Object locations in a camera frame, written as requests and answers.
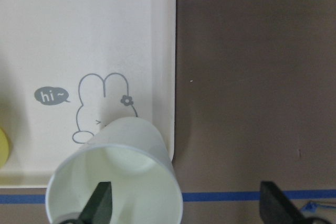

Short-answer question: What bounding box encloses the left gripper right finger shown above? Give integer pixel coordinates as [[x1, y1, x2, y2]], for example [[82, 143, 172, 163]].
[[259, 181, 312, 224]]

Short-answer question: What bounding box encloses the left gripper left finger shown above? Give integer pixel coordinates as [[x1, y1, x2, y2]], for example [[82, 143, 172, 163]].
[[78, 182, 113, 224]]

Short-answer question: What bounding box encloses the white plastic cup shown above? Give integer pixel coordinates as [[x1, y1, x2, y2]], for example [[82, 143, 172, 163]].
[[46, 117, 183, 223]]

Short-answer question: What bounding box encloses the yellow plastic cup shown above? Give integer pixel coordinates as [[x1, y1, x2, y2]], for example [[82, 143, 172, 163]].
[[0, 127, 12, 168]]

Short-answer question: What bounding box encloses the cream bunny tray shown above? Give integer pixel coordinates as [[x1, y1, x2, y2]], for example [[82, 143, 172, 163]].
[[1, 0, 176, 188]]

